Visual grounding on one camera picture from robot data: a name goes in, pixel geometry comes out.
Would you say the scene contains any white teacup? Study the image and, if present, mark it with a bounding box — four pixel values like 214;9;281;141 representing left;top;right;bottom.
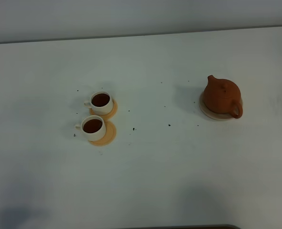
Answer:
75;115;106;141
84;91;113;115

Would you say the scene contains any brown clay teapot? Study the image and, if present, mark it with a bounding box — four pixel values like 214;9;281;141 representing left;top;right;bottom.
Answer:
203;75;243;119

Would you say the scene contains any beige round teapot coaster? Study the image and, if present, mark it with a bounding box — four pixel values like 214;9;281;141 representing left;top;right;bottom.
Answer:
199;92;243;121

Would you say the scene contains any orange coaster far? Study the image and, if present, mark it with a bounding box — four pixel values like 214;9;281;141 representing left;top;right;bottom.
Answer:
89;99;118;120

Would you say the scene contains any orange coaster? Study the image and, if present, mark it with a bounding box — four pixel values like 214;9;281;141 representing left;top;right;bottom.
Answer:
88;120;117;146
89;99;118;120

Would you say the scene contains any orange coaster near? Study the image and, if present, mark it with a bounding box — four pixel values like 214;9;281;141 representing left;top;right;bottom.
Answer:
88;120;117;146

